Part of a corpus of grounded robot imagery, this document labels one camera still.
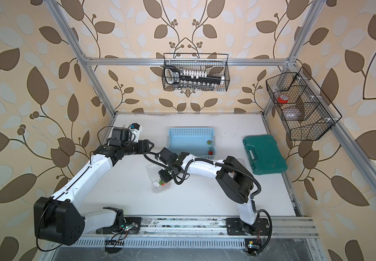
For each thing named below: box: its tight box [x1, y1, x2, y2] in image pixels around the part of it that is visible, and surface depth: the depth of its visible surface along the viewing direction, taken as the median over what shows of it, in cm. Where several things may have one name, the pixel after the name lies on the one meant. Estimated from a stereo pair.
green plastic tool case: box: [242, 134, 288, 176], surface depth 97 cm
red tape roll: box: [277, 94, 290, 104], surface depth 84 cm
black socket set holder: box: [163, 65, 226, 91], surface depth 85 cm
